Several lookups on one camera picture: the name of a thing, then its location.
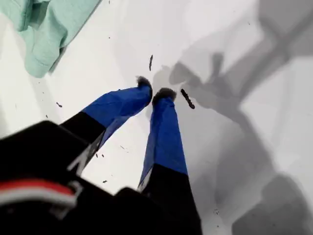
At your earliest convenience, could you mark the thick black scrap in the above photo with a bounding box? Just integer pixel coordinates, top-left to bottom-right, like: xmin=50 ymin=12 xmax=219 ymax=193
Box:
xmin=180 ymin=88 xmax=196 ymax=110

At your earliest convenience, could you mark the pale green T-shirt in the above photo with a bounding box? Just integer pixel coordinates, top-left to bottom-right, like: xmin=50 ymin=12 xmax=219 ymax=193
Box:
xmin=0 ymin=0 xmax=103 ymax=79

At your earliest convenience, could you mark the red and white wire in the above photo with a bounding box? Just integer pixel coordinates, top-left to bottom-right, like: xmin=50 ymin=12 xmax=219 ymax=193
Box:
xmin=0 ymin=179 xmax=77 ymax=209

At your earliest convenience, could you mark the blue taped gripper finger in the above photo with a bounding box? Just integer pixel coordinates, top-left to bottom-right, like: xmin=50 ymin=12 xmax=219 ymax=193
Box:
xmin=136 ymin=87 xmax=203 ymax=235
xmin=60 ymin=75 xmax=154 ymax=151

